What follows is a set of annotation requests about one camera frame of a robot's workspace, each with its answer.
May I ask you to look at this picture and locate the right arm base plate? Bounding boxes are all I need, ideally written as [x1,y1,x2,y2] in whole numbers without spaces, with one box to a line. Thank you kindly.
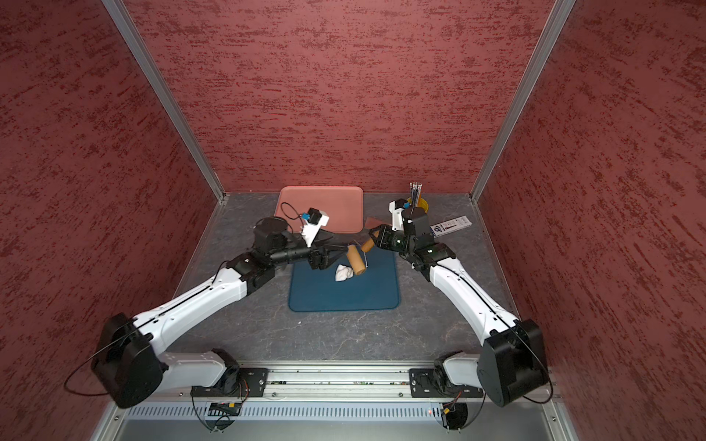
[408,369,484,400]

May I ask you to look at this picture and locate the white blue pencil box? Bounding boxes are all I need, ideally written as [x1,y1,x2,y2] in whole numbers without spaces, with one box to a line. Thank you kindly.
[431,216,473,238]

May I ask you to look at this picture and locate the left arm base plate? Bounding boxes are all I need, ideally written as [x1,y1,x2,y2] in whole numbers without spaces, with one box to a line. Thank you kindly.
[190,367,270,400]

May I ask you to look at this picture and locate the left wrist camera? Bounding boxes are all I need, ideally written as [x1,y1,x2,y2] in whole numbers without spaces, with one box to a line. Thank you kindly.
[301,208,329,247]

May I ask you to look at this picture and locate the yellow cup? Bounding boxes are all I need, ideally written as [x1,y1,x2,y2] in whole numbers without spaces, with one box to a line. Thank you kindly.
[407,198,429,212]

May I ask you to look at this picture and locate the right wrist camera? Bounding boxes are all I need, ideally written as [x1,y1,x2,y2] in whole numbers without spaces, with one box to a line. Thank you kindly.
[389,198,409,231]

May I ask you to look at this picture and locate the corner aluminium post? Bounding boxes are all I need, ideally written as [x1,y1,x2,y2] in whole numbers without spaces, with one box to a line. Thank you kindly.
[470,0,575,205]
[102,0,226,204]

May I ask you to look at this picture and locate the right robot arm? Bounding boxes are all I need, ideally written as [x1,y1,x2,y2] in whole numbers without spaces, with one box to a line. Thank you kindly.
[370,200,551,407]

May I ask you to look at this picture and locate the wooden rolling pin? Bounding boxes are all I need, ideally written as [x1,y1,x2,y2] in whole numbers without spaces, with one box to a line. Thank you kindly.
[347,238,375,276]

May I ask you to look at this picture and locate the right corner aluminium post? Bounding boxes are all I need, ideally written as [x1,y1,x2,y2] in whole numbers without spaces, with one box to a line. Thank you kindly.
[470,0,575,205]

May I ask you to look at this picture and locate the white dough piece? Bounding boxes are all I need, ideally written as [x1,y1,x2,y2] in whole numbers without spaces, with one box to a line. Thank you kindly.
[335,265,356,282]

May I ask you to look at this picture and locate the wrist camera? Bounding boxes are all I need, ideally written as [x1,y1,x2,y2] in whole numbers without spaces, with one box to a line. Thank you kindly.
[389,198,409,231]
[301,208,329,247]

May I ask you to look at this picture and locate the aluminium front rail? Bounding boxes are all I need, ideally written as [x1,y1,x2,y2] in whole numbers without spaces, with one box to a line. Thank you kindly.
[112,363,561,402]

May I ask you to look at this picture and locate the left corner aluminium post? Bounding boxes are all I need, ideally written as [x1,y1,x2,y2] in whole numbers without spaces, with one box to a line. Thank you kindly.
[102,0,226,204]

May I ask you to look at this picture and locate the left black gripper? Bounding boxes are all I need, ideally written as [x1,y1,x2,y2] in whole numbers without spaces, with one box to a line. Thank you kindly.
[270,229,347,269]

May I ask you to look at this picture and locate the pink tray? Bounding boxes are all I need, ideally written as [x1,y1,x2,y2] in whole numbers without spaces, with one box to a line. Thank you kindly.
[275,187,363,234]

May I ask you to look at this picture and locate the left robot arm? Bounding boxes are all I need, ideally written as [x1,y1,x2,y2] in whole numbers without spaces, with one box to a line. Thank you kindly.
[91,217,349,409]

